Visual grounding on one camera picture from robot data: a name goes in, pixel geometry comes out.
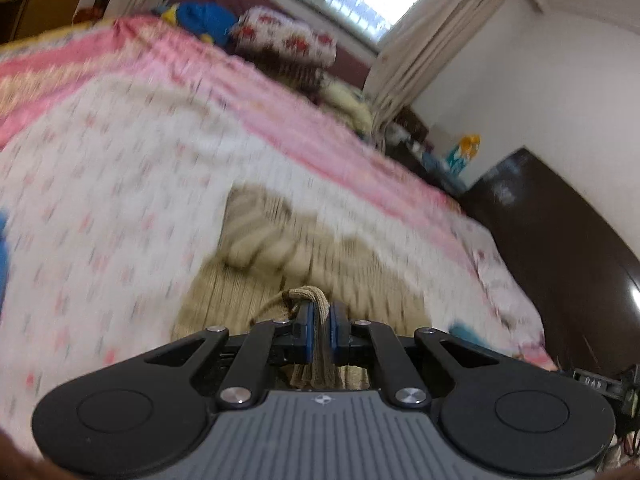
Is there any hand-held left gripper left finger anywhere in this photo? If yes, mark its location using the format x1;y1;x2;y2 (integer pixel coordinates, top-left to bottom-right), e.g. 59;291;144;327
145;302;316;409

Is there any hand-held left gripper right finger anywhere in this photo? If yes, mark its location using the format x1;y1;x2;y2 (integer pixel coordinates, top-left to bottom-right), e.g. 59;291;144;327
330;302;506;408

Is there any beige striped knit sweater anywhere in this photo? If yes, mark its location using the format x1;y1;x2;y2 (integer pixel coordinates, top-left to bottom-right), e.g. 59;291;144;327
170;184;437;392

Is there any dark wooden headboard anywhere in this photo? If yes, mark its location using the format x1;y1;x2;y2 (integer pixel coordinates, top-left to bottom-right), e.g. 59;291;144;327
459;146;640;378

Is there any pink print pillow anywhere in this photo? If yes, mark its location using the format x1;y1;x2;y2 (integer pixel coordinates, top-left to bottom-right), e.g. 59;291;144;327
467;217;547;361

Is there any teal knit garment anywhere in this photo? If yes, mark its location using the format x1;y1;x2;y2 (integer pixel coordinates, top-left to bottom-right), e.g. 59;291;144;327
449;321;483;343

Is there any dark bedside table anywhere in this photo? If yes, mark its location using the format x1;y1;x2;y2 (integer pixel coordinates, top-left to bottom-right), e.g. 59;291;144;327
385;110;468;196

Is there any yellow and blue toy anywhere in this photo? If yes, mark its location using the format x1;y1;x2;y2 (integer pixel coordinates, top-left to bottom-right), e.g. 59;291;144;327
447;134;482;177

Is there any pale yellow pillow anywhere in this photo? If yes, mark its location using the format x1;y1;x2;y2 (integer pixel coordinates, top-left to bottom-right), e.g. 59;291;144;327
319;81;377;133

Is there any red floral pillow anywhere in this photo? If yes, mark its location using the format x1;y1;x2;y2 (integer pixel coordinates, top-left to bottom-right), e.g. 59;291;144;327
232;6;340;70

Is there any folded blue knit garment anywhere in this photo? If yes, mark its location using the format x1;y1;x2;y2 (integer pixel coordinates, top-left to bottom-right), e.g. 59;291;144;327
0;210;12;303

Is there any blue cloth with yellow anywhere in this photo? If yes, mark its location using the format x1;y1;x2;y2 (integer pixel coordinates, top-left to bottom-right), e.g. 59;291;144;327
161;2;237;45

